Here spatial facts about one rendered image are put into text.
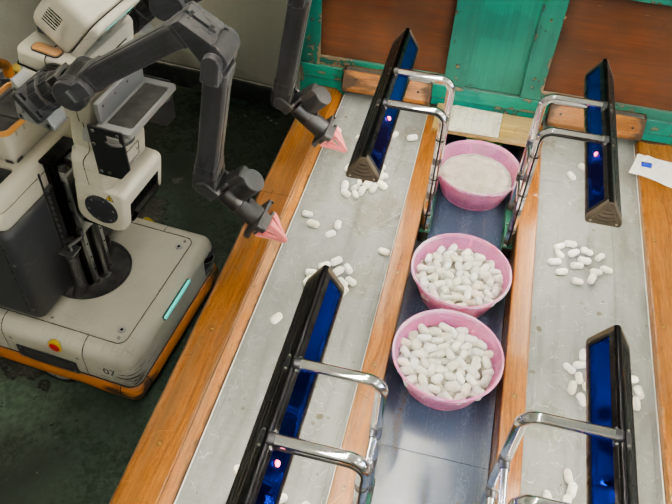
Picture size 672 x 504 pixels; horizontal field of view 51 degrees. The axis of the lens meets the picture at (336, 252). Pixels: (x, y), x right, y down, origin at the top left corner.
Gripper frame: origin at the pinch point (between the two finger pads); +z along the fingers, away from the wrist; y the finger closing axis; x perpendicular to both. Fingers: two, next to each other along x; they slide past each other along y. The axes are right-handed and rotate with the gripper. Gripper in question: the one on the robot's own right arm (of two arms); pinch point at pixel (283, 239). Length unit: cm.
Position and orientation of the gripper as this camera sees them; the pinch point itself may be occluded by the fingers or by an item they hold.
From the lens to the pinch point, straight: 179.8
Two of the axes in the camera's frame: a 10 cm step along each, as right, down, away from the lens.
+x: -6.6, 3.9, 6.4
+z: 7.1, 6.1, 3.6
